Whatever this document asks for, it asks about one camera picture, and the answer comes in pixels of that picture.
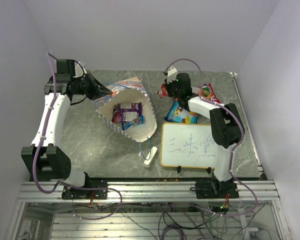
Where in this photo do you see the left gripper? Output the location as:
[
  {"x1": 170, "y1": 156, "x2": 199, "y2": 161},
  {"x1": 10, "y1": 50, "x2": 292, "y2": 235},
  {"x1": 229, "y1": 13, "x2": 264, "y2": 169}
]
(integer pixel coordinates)
[{"x1": 72, "y1": 71, "x2": 113, "y2": 101}]

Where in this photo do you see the red snack packet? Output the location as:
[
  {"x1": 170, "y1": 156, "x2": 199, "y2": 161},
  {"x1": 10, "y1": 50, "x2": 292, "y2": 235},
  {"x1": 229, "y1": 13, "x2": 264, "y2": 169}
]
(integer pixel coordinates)
[{"x1": 157, "y1": 83, "x2": 169, "y2": 98}]

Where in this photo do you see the blue snack bag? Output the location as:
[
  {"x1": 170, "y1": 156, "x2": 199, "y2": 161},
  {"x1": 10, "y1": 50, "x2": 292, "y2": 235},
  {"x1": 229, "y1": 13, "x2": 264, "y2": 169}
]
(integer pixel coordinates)
[{"x1": 164, "y1": 98, "x2": 199, "y2": 124}]

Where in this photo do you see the green yellow candy bag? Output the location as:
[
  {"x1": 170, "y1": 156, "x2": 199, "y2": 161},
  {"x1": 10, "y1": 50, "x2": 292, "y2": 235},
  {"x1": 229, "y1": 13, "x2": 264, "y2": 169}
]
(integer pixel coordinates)
[{"x1": 201, "y1": 85, "x2": 214, "y2": 101}]

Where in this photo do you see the checkered paper bag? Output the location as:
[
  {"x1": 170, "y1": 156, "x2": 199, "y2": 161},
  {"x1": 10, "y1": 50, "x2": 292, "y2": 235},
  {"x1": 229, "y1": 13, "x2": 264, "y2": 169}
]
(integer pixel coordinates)
[{"x1": 92, "y1": 77, "x2": 157, "y2": 144}]

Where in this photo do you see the pink snack bag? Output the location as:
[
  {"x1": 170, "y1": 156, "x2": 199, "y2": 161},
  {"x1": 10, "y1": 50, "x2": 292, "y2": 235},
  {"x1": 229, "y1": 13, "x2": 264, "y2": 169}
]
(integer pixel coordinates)
[{"x1": 194, "y1": 83, "x2": 222, "y2": 105}]

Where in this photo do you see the blue candy packet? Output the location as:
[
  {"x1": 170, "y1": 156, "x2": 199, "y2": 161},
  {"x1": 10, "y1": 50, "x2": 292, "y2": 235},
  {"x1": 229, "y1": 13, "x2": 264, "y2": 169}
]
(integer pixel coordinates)
[{"x1": 121, "y1": 115, "x2": 144, "y2": 131}]

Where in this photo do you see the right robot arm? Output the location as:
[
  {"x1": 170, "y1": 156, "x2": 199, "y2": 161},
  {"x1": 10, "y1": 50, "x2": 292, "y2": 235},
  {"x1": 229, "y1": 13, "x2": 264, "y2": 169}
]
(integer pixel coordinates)
[{"x1": 163, "y1": 69, "x2": 245, "y2": 198}]

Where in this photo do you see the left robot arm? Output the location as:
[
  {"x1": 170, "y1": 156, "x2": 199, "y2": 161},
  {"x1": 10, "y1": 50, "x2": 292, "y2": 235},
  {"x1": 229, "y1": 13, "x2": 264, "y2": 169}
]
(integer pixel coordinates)
[{"x1": 20, "y1": 54, "x2": 113, "y2": 199}]

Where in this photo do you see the yellow framed whiteboard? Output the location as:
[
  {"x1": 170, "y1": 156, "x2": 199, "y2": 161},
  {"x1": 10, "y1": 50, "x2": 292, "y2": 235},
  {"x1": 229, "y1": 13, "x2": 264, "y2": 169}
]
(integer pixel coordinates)
[{"x1": 160, "y1": 122, "x2": 218, "y2": 169}]

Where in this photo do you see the white eraser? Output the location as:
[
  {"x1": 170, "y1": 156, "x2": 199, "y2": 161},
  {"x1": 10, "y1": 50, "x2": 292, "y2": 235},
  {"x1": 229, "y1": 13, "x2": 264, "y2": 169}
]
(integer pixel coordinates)
[{"x1": 143, "y1": 146, "x2": 158, "y2": 168}]

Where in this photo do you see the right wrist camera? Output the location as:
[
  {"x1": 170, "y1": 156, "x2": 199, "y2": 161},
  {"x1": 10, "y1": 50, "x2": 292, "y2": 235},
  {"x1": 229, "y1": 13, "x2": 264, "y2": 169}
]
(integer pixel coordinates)
[{"x1": 164, "y1": 65, "x2": 178, "y2": 84}]

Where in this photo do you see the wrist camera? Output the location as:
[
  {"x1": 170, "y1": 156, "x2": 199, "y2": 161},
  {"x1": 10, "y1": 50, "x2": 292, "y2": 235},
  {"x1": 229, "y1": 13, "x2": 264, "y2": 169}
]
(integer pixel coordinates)
[
  {"x1": 72, "y1": 60, "x2": 87, "y2": 80},
  {"x1": 164, "y1": 65, "x2": 178, "y2": 84}
]

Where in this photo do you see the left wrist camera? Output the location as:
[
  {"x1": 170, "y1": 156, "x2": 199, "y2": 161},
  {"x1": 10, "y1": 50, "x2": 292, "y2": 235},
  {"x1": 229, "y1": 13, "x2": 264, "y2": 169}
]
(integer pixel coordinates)
[{"x1": 72, "y1": 60, "x2": 87, "y2": 80}]

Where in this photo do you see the aluminium rail frame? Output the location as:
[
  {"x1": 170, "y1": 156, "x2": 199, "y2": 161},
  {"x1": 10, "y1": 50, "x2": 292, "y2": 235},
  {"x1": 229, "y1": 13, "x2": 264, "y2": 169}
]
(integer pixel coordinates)
[{"x1": 6, "y1": 180, "x2": 293, "y2": 240}]

